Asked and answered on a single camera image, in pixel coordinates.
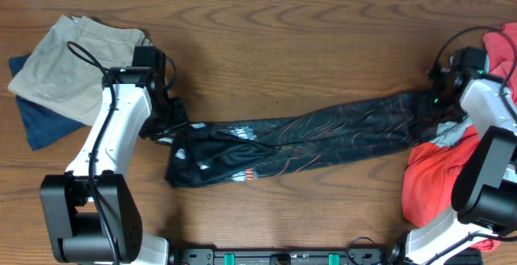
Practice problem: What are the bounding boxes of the black patterned cycling jersey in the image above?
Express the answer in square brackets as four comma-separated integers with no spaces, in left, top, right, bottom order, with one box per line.
[165,90,466,187]

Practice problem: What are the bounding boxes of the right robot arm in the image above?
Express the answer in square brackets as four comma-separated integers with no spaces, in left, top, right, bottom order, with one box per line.
[398,74,516,264]

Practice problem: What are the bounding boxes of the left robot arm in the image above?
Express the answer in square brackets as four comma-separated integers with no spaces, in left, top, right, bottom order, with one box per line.
[40,67,178,264]

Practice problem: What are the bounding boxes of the folded khaki trousers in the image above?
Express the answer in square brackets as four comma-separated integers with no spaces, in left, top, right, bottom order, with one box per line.
[8,15,151,126]

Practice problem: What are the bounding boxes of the folded navy blue garment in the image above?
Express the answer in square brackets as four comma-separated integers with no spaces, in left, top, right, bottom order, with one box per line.
[8,53,86,152]

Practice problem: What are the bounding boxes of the red t-shirt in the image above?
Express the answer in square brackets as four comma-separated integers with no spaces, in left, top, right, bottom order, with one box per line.
[401,32,515,252]

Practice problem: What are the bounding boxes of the light grey t-shirt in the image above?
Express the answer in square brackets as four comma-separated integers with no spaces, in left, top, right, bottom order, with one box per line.
[430,116,473,148]

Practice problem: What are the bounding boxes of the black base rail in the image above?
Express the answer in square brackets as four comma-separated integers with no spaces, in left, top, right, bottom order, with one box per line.
[166,243,391,265]

